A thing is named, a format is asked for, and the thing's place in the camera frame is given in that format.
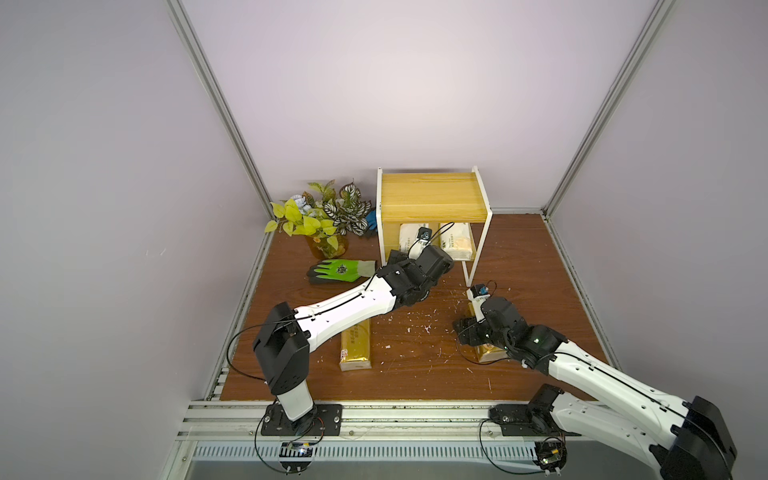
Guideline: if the gold tissue pack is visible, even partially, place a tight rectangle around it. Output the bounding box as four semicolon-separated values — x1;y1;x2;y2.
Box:
339;320;372;372
467;303;507;365

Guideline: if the white tissue pack green edge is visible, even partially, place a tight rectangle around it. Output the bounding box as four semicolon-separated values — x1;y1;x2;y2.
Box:
399;223;431;259

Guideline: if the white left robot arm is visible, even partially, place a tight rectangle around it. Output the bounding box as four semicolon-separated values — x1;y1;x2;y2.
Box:
252;245;454;423

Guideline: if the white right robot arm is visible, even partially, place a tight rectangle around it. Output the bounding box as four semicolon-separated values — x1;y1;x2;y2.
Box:
453;285;738;479

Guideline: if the blue and grey work glove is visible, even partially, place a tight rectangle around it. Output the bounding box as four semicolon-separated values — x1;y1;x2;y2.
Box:
366;210;378;234

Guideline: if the green and black work glove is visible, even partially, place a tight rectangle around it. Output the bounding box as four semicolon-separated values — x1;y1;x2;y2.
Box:
307;258;377;284

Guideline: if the amber translucent plastic vase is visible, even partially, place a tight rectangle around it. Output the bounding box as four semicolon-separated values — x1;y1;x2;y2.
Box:
305;235;349;260

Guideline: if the artificial green leafy plant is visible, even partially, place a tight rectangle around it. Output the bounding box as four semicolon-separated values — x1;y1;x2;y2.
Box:
265;180;374;239

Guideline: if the right small circuit board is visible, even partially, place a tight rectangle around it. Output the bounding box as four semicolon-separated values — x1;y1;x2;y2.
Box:
534;437;567;475

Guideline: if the small circuit board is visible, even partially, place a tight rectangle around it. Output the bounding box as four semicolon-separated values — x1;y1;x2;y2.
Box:
278;442;315;475
534;437;567;475

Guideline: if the left small circuit board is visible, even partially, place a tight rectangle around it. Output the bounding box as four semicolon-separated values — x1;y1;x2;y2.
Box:
278;442;315;475

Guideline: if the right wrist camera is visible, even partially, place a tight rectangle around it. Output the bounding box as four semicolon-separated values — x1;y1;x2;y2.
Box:
468;284;490;301

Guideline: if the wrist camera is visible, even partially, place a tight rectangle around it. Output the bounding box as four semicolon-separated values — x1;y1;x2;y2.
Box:
417;226;433;243
468;284;490;301

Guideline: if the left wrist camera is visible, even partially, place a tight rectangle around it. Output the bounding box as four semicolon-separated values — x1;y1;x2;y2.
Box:
417;226;433;243

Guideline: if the white frame wooden two-tier shelf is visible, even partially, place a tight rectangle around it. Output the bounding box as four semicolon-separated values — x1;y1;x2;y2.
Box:
375;166;493;286

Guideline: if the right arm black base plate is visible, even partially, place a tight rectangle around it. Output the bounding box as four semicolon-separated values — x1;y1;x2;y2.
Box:
488;403;567;437

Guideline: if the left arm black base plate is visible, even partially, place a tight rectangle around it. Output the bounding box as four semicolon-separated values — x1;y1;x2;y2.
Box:
259;403;343;437

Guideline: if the aluminium front rail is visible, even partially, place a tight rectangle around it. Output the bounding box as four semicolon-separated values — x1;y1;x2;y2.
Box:
155;399;679;480

